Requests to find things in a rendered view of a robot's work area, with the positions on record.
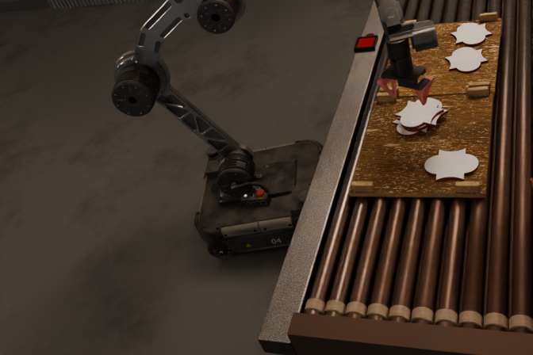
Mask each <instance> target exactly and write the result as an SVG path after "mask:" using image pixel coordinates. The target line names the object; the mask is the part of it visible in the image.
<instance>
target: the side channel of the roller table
mask: <svg viewBox="0 0 533 355"><path fill-rule="evenodd" d="M287 335H288V337H289V339H290V341H291V343H292V345H293V347H294V349H295V352H296V354H297V355H533V334H525V333H516V332H507V331H498V330H481V329H472V328H463V327H454V326H437V325H428V324H419V323H403V322H394V321H385V320H376V319H360V318H351V317H342V316H333V315H316V314H307V313H298V312H294V313H293V317H292V319H291V322H290V327H289V329H288V332H287Z"/></svg>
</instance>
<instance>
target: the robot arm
mask: <svg viewBox="0 0 533 355"><path fill-rule="evenodd" d="M374 1H375V4H376V7H377V10H378V14H379V17H380V20H381V23H382V28H383V30H384V33H385V34H386V35H387V37H386V38H385V43H386V47H387V51H388V55H389V61H390V66H389V67H388V68H387V69H386V70H385V71H384V72H383V73H382V74H381V77H380V78H379V79H378V80H377V83H378V85H379V86H380V87H381V88H382V89H384V90H385V91H386V92H387V93H388V94H389V96H390V97H391V98H392V99H394V98H395V97H396V96H397V83H398V86H402V87H405V88H409V89H414V91H415V93H416V95H417V97H418V98H419V100H420V102H421V104H422V105H425V104H426V103H427V99H428V93H429V90H430V88H431V85H432V83H433V81H434V77H433V76H430V75H428V76H427V77H426V78H422V80H421V81H420V82H419V83H417V82H418V78H419V77H420V76H421V75H424V74H425V73H426V68H425V67H421V66H416V65H413V63H412V55H411V51H410V47H409V42H408V38H410V39H411V43H412V49H415V50H416V52H421V51H424V50H428V49H431V48H437V47H438V46H439V44H438V39H437V35H436V31H435V26H434V22H433V21H431V20H429V21H420V22H416V23H413V21H412V22H409V23H405V21H404V16H403V11H402V8H401V5H400V3H399V0H374ZM389 81H391V84H392V88H393V92H392V91H391V90H390V88H389V87H388V86H387V83H388V82H389ZM424 89H425V90H424Z"/></svg>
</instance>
